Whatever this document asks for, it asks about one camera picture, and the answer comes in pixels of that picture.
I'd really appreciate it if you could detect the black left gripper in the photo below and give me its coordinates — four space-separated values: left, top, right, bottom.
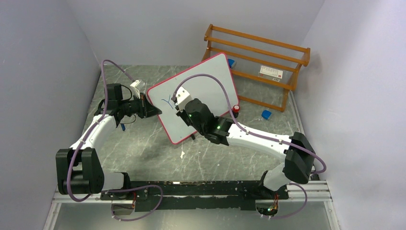
119 93 162 119

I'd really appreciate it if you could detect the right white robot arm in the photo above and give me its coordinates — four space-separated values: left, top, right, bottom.
175 98 316 198

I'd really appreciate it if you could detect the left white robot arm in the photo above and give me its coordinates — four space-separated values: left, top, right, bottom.
56 80 162 199

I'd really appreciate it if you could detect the blue grey board eraser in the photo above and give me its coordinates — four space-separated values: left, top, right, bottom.
227 58 237 69

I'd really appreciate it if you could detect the blue square block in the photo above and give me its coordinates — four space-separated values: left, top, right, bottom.
261 110 272 120

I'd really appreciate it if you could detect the wooden shelf rack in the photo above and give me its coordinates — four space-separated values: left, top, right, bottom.
202 24 311 112

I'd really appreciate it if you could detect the black base beam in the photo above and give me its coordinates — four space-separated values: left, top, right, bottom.
100 181 289 212

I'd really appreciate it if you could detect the white cardboard box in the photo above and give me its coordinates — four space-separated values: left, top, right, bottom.
258 65 283 82

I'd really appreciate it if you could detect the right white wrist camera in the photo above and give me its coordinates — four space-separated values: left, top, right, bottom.
172 87 193 111

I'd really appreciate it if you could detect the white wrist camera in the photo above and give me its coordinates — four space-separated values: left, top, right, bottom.
172 87 193 111
130 80 146 99

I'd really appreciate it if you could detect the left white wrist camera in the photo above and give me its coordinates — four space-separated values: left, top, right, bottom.
130 80 146 99

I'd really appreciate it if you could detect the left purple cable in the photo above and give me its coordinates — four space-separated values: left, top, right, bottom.
62 59 164 222

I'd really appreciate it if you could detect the purple cable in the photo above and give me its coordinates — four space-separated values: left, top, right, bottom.
170 74 327 220
62 59 164 222

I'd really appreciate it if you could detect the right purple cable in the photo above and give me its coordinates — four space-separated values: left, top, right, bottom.
170 74 327 220

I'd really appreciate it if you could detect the aluminium base frame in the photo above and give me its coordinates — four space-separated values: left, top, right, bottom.
44 181 340 230

